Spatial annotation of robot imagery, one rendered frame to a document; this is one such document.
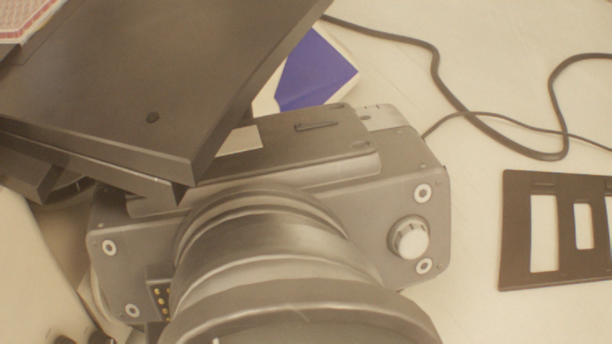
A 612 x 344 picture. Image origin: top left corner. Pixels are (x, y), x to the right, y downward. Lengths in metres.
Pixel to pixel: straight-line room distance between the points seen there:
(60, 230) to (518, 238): 0.29
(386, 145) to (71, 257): 0.19
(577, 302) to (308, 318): 0.30
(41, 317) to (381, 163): 0.18
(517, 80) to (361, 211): 0.36
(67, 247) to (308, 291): 0.25
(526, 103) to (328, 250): 0.39
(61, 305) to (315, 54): 0.30
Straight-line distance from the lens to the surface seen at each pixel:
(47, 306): 0.34
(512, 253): 0.45
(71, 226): 0.41
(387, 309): 0.17
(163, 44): 0.27
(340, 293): 0.17
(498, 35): 0.67
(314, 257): 0.21
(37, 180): 0.27
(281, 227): 0.22
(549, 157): 0.52
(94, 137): 0.24
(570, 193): 0.50
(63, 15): 0.35
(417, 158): 0.28
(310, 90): 0.52
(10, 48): 0.33
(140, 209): 0.27
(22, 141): 0.28
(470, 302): 0.43
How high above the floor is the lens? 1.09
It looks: 42 degrees down
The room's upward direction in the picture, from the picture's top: 6 degrees counter-clockwise
